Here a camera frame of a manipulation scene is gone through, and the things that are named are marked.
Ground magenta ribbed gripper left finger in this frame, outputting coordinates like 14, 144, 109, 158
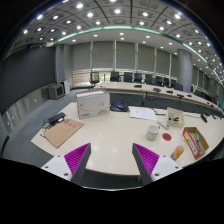
64, 143, 91, 185

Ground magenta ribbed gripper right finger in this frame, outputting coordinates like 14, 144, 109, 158
132, 143, 159, 185

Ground white patterned ceramic mug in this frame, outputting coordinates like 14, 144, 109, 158
146, 125, 160, 141

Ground red round coaster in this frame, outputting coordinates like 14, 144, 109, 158
162, 133, 172, 141

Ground brown cardboard envelope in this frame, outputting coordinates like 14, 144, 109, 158
44, 119, 83, 148

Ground plastic bottle with yellow label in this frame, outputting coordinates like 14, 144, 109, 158
170, 136, 190, 160

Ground white remote control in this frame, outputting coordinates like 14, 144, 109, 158
157, 120, 170, 130

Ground black power adapter device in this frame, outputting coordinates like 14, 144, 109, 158
48, 112, 65, 125

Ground white paper sheets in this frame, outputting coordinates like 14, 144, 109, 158
129, 106, 156, 120

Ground beige small carton box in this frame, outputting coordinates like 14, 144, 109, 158
167, 107, 185, 128

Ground open cardboard box with red flap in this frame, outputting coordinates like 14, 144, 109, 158
182, 127, 209, 159

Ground white cardboard box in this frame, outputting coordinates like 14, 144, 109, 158
76, 90, 110, 120

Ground black bag on table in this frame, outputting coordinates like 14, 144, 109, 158
110, 101, 128, 112

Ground long curved conference desk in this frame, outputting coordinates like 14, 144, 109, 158
95, 82, 224, 117

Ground black handheld device right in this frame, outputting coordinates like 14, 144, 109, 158
200, 114, 208, 123

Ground grey monitor on floor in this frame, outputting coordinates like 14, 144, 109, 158
48, 84, 64, 100

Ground black office chair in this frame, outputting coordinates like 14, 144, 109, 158
90, 72, 100, 86
145, 74, 154, 85
134, 73, 142, 83
110, 71, 120, 82
124, 72, 132, 82

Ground black office chair far left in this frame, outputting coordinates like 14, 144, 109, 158
90, 72, 100, 86

